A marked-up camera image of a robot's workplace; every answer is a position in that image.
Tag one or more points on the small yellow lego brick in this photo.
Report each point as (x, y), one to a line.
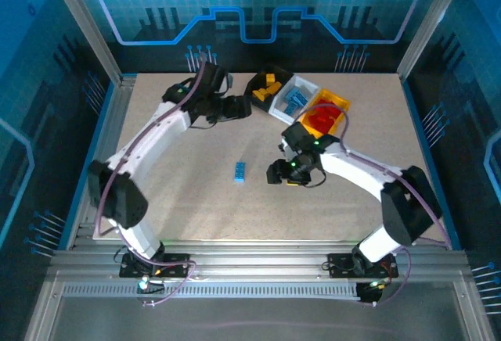
(259, 94)

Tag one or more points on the white plastic container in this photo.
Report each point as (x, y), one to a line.
(278, 112)

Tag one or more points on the yellow 2x2 lego brick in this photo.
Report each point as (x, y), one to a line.
(269, 78)

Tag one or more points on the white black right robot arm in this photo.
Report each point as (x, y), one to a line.
(352, 169)

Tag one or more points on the yellow plastic container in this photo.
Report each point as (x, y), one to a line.
(335, 96)

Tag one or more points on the small blue lego brick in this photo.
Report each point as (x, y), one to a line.
(290, 107)

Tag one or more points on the yellow 2x4 lego brick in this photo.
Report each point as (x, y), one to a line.
(276, 88)

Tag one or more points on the aluminium frame post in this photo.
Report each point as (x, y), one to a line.
(430, 24)
(86, 24)

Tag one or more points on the aluminium table edge rail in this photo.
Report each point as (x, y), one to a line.
(254, 259)

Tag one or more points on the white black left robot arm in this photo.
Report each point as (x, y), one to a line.
(152, 133)

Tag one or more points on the black plastic container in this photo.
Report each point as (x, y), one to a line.
(282, 73)

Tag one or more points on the blue edged side rail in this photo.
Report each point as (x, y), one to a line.
(117, 98)

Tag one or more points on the red 2x4 lego brick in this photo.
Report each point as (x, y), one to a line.
(324, 107)
(315, 120)

